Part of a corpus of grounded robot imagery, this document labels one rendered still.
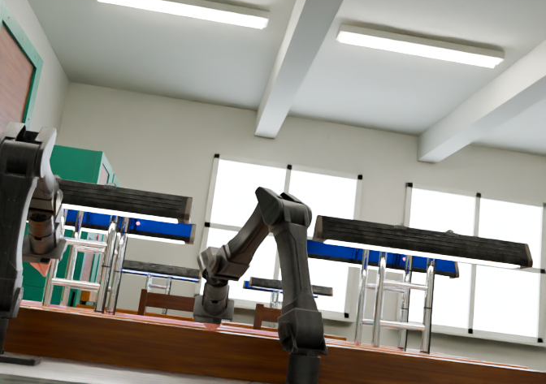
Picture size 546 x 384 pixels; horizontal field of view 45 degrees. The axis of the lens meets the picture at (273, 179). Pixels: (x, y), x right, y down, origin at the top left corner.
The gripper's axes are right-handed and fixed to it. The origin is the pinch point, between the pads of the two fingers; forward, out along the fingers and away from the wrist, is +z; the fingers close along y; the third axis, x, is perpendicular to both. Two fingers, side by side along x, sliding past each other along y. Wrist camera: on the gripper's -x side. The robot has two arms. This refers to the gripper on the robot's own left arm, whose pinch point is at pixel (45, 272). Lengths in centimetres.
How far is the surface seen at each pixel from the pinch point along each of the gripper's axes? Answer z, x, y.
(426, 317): 19, -18, -107
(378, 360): -9, 23, -81
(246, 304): 378, -341, -80
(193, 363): -6.0, 26.6, -40.2
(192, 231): 34, -59, -32
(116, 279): 36, -34, -11
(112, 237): 10.9, -27.2, -11.0
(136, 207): -8.0, -20.1, -19.0
